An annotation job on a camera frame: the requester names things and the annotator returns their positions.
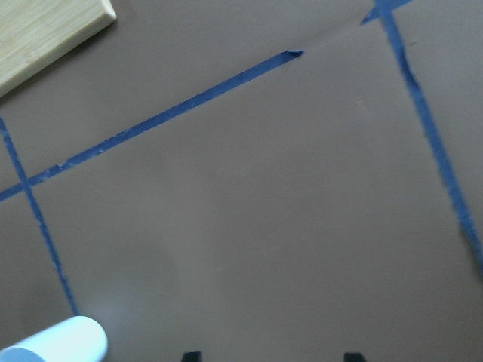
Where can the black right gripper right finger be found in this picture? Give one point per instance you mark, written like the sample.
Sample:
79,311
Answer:
353,357

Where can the bamboo cutting board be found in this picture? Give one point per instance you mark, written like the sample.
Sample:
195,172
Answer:
34,34

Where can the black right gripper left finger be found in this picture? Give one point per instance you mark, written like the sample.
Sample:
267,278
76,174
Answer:
191,356

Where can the light blue plastic cup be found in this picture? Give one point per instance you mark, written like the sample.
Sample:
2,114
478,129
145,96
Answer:
79,338

